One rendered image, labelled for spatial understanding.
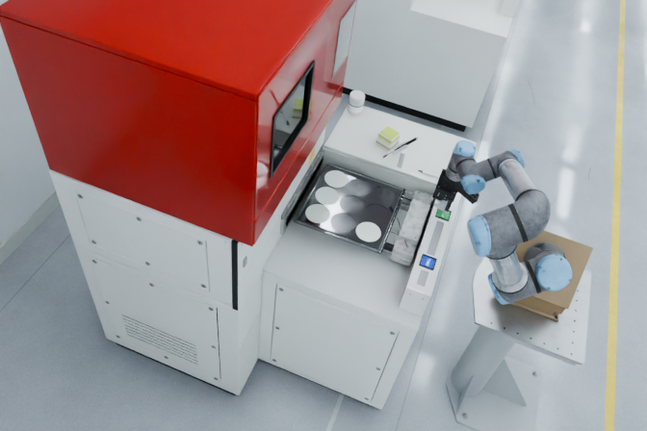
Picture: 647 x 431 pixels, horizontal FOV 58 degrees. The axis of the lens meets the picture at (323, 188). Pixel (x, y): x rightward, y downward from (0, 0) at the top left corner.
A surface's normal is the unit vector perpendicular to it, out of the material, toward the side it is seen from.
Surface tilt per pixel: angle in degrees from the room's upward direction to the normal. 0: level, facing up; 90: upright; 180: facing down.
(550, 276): 44
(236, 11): 0
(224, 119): 90
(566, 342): 0
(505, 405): 0
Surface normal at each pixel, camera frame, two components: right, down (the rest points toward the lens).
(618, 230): 0.11, -0.68
